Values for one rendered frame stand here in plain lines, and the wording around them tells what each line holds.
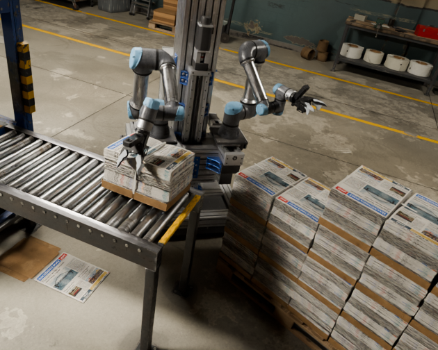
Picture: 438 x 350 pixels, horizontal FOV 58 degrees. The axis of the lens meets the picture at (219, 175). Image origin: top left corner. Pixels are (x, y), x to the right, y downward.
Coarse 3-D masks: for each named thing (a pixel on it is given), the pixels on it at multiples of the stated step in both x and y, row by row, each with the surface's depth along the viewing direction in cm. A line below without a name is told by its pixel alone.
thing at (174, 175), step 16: (144, 160) 190; (160, 160) 194; (176, 160) 197; (192, 160) 210; (144, 176) 193; (160, 176) 189; (176, 176) 194; (192, 176) 216; (144, 192) 197; (160, 192) 193; (176, 192) 200
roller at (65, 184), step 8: (96, 160) 231; (80, 168) 222; (88, 168) 225; (72, 176) 214; (80, 176) 218; (64, 184) 208; (72, 184) 214; (48, 192) 200; (56, 192) 203; (48, 200) 198
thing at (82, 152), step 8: (8, 128) 246; (16, 128) 246; (24, 128) 248; (32, 136) 242; (40, 136) 243; (56, 144) 238; (64, 144) 240; (72, 152) 236; (80, 152) 235; (88, 152) 237; (192, 192) 219; (200, 192) 220; (200, 200) 219; (200, 208) 224
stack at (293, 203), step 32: (256, 192) 231; (288, 192) 228; (320, 192) 233; (256, 224) 239; (288, 224) 222; (320, 224) 208; (256, 256) 249; (288, 256) 229; (320, 256) 214; (352, 256) 200; (256, 288) 258; (288, 288) 238; (320, 288) 221; (352, 288) 208; (384, 288) 193; (416, 288) 182; (288, 320) 246; (320, 320) 229; (384, 320) 199
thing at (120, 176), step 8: (128, 136) 212; (112, 144) 199; (120, 144) 201; (152, 144) 209; (104, 152) 195; (112, 152) 194; (104, 160) 198; (112, 160) 196; (128, 160) 192; (104, 168) 200; (112, 168) 198; (120, 168) 196; (128, 168) 195; (104, 176) 202; (112, 176) 200; (120, 176) 198; (128, 176) 196; (120, 184) 200; (128, 184) 199
